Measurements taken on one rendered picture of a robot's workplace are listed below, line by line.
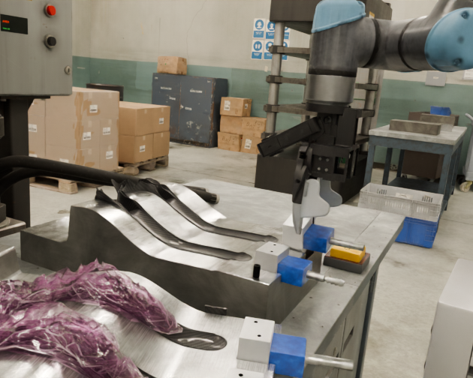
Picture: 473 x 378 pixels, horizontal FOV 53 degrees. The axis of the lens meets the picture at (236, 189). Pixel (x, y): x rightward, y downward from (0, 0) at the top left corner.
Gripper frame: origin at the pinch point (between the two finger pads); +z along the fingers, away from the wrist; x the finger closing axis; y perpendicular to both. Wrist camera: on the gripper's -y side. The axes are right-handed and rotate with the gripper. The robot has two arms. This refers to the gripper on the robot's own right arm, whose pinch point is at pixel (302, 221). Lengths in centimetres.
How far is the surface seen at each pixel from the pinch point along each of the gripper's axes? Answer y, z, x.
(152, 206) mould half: -26.7, 1.2, -6.0
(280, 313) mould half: 1.9, 11.3, -11.7
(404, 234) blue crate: -14, 86, 302
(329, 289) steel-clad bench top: 4.7, 13.5, 6.2
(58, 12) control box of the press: -85, -37, 26
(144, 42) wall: -536, -71, 643
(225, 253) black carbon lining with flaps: -9.3, 5.2, -9.5
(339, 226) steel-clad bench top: -4.5, 13.4, 46.8
